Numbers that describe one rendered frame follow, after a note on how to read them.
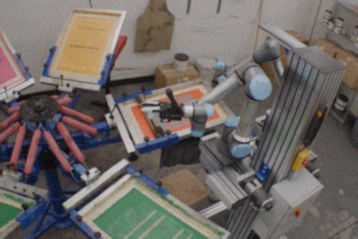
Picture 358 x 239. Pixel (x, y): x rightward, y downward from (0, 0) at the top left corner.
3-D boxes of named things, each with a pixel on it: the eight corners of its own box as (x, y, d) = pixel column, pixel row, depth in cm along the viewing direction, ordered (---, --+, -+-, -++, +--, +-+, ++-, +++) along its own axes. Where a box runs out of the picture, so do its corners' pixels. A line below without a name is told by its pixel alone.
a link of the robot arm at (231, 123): (237, 130, 213) (242, 113, 204) (242, 145, 202) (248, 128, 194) (219, 130, 210) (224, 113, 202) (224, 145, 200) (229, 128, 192)
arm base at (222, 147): (243, 151, 212) (247, 140, 206) (225, 159, 205) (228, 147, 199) (229, 138, 221) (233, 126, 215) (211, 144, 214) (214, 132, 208)
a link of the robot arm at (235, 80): (249, 51, 175) (180, 103, 192) (256, 61, 167) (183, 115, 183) (260, 64, 182) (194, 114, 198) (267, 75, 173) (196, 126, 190)
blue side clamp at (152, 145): (176, 138, 249) (176, 131, 244) (179, 142, 245) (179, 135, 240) (137, 149, 240) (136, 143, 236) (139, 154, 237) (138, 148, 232)
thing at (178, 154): (204, 156, 296) (212, 128, 276) (209, 163, 290) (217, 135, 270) (155, 167, 278) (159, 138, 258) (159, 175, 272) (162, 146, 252)
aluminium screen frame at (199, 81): (203, 80, 299) (203, 77, 296) (236, 121, 258) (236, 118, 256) (117, 104, 277) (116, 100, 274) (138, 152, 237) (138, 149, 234)
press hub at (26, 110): (76, 197, 314) (61, 83, 230) (84, 228, 287) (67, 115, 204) (40, 203, 299) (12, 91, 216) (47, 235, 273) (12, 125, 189)
